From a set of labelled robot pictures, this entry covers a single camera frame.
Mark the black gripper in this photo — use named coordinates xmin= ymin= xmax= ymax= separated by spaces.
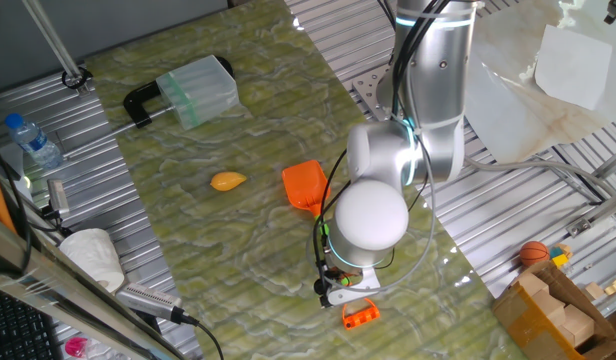
xmin=322 ymin=267 xmax=364 ymax=288

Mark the orange green toy shovel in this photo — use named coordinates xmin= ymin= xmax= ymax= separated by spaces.
xmin=281 ymin=159 xmax=382 ymax=331

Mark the pink plastic object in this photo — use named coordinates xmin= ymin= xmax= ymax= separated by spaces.
xmin=64 ymin=336 xmax=90 ymax=359

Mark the green marble pattern mat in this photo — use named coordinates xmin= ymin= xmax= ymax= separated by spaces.
xmin=85 ymin=0 xmax=527 ymax=360

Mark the yellow toy mango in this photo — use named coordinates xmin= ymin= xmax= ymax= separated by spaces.
xmin=209 ymin=171 xmax=248 ymax=193

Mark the small toy basketball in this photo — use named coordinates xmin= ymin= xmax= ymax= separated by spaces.
xmin=518 ymin=240 xmax=551 ymax=268

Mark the brown cardboard box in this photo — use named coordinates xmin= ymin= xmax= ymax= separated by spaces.
xmin=491 ymin=259 xmax=616 ymax=360

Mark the white marble pattern sheet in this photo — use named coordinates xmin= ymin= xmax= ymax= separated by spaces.
xmin=462 ymin=0 xmax=616 ymax=164

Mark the translucent plastic box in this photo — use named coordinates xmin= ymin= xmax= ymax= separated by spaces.
xmin=155 ymin=54 xmax=240 ymax=132

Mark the black C-clamp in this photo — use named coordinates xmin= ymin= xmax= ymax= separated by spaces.
xmin=57 ymin=55 xmax=235 ymax=161

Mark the white paper sheet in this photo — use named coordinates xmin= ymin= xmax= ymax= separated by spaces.
xmin=534 ymin=24 xmax=614 ymax=112

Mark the black keyboard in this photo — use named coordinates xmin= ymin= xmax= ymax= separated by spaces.
xmin=0 ymin=287 xmax=64 ymax=360

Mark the clear water bottle blue cap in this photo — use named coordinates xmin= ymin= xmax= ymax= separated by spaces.
xmin=4 ymin=112 xmax=65 ymax=170

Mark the metal stand pole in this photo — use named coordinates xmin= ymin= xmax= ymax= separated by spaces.
xmin=20 ymin=0 xmax=94 ymax=97

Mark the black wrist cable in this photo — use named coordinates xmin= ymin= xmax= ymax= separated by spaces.
xmin=311 ymin=149 xmax=350 ymax=297

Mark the thin grey wrist cable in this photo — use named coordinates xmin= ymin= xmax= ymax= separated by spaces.
xmin=332 ymin=143 xmax=438 ymax=295

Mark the black camera cable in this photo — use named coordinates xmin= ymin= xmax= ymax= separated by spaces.
xmin=170 ymin=305 xmax=225 ymax=360

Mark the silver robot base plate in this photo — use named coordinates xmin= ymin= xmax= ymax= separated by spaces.
xmin=351 ymin=67 xmax=395 ymax=122

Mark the silver grilled camera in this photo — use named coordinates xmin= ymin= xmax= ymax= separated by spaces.
xmin=115 ymin=282 xmax=183 ymax=324

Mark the thick grey base cable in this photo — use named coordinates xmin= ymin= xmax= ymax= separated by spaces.
xmin=462 ymin=155 xmax=616 ymax=201

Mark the black base cable bundle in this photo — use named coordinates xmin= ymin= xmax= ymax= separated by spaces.
xmin=377 ymin=0 xmax=449 ymax=117

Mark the aluminium bar with bracket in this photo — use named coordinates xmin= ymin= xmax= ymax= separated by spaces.
xmin=565 ymin=185 xmax=616 ymax=239

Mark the aluminium frame bar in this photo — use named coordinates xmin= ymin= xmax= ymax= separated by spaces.
xmin=0 ymin=214 xmax=189 ymax=360

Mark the small silver camera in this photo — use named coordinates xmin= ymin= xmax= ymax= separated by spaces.
xmin=41 ymin=178 xmax=72 ymax=221

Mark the black hanging cable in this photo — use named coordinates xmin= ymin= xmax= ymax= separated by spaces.
xmin=0 ymin=142 xmax=34 ymax=274

